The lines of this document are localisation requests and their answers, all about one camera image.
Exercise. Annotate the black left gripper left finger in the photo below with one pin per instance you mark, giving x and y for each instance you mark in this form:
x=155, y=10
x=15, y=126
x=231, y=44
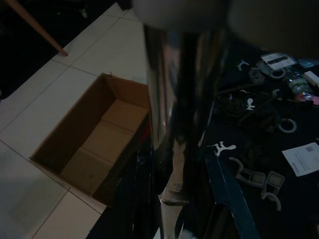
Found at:
x=129, y=199

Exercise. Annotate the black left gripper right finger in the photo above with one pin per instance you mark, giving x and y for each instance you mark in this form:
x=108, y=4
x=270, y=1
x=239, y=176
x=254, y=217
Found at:
x=229, y=194

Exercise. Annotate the large black floor mat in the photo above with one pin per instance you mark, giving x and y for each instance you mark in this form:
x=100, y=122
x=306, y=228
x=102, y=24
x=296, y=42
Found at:
x=286, y=219

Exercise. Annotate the grey plastic hook clip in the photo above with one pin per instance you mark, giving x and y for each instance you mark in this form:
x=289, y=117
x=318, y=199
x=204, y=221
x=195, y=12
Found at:
x=275, y=179
x=241, y=65
x=256, y=178

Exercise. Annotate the white Y-shaped plastic piece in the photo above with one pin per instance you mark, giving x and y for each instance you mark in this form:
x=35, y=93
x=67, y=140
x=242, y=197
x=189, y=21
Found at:
x=250, y=103
x=224, y=148

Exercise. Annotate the open cardboard box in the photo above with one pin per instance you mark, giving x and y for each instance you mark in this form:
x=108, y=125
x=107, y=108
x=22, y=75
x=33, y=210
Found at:
x=104, y=149

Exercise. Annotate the printed white paper sheet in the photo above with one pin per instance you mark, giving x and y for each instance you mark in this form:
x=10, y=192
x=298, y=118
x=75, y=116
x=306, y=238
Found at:
x=301, y=159

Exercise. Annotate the black plastic hanger pile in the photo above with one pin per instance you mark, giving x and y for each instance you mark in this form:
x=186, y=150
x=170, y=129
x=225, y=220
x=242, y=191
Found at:
x=231, y=107

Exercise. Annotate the grey square plastic clip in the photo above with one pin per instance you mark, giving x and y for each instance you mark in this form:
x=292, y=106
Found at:
x=256, y=76

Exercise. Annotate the small pink item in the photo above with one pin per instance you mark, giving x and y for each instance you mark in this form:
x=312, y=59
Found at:
x=315, y=100

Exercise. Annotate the clear bottle colourful contents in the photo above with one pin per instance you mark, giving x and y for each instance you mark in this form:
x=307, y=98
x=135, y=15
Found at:
x=301, y=88

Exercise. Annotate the white card with black item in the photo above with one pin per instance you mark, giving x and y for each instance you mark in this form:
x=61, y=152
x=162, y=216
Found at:
x=279, y=61

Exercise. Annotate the small white block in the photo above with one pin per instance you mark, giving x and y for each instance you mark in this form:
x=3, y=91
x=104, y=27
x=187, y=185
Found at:
x=311, y=78

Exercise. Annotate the teal plastic packet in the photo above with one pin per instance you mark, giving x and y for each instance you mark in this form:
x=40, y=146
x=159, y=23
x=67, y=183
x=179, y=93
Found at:
x=306, y=63

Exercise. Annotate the wide black foam mat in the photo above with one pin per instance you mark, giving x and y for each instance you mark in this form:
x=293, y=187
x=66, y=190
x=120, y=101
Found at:
x=20, y=49

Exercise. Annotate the wooden table leg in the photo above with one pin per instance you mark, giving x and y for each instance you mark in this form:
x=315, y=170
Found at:
x=37, y=26

